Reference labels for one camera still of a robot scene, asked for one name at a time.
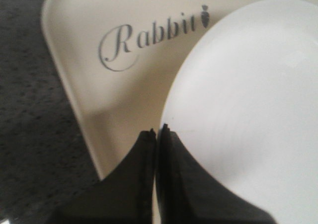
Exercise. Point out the cream rabbit serving tray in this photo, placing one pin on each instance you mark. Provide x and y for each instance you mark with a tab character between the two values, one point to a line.
117	60

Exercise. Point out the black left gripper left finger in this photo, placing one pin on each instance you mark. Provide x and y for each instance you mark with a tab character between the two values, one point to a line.
125	196

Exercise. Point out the white round plate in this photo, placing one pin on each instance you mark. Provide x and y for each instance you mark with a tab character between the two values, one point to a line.
245	104

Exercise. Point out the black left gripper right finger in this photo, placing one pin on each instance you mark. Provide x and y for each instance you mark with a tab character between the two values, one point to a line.
188	194

